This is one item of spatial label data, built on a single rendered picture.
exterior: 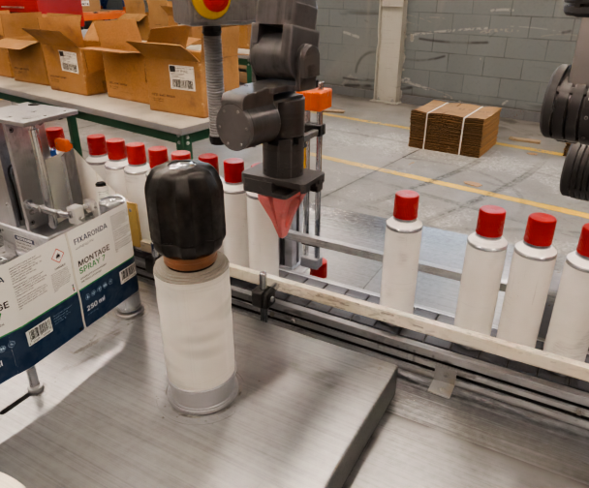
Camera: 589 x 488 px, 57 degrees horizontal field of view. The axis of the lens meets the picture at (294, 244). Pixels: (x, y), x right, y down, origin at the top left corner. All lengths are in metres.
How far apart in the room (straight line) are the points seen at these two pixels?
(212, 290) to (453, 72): 6.02
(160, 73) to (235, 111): 2.01
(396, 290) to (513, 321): 0.16
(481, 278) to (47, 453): 0.56
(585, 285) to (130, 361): 0.59
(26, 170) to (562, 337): 0.88
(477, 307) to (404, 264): 0.11
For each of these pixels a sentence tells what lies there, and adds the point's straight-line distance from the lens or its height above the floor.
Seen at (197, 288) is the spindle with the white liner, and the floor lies 1.06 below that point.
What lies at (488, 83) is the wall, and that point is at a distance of 6.38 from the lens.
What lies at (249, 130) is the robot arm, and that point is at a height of 1.19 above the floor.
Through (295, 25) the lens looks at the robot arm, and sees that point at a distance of 0.70.
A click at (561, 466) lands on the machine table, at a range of 0.77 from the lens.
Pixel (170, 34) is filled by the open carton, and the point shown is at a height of 1.10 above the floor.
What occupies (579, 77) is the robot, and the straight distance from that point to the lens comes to 1.14.
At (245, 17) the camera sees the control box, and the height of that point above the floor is 1.30.
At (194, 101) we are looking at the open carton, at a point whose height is 0.85.
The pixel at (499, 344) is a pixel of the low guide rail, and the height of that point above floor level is 0.91.
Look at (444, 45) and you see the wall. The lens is 6.53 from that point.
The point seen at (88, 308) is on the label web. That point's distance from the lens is 0.80.
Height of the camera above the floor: 1.35
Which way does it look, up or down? 26 degrees down
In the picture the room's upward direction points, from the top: straight up
